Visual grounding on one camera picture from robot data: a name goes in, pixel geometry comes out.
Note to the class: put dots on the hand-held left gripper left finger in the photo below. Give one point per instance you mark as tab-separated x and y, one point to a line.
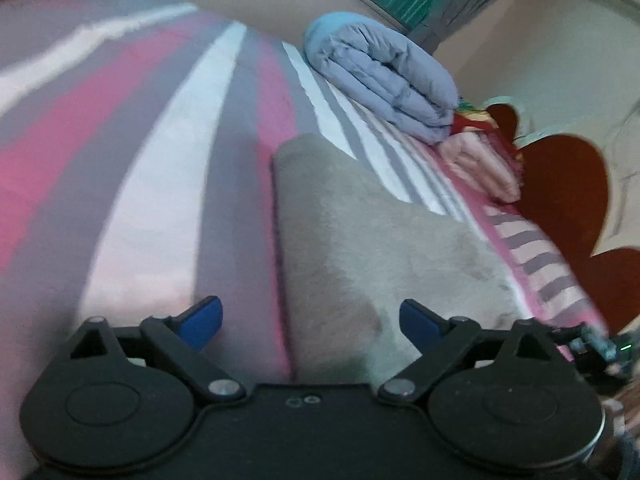
205	321

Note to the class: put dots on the red patterned cloth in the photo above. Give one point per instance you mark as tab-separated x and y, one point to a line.
475	120

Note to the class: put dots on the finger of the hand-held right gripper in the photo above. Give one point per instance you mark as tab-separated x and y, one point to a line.
567	335

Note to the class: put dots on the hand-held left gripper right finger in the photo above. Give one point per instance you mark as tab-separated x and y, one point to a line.
419	322

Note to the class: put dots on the red heart-shaped headboard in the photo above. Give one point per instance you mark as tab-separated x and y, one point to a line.
565	195

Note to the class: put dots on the folded blue quilt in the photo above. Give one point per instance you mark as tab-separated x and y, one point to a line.
385	75

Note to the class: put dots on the pink grey white striped bedsheet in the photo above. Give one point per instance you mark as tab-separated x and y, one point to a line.
125	185

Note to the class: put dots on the person's right forearm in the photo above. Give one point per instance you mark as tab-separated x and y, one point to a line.
625	435

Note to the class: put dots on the folded pink striped cloth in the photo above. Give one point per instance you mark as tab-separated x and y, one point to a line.
482	165

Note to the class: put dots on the grey towel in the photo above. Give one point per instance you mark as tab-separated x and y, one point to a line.
360	240

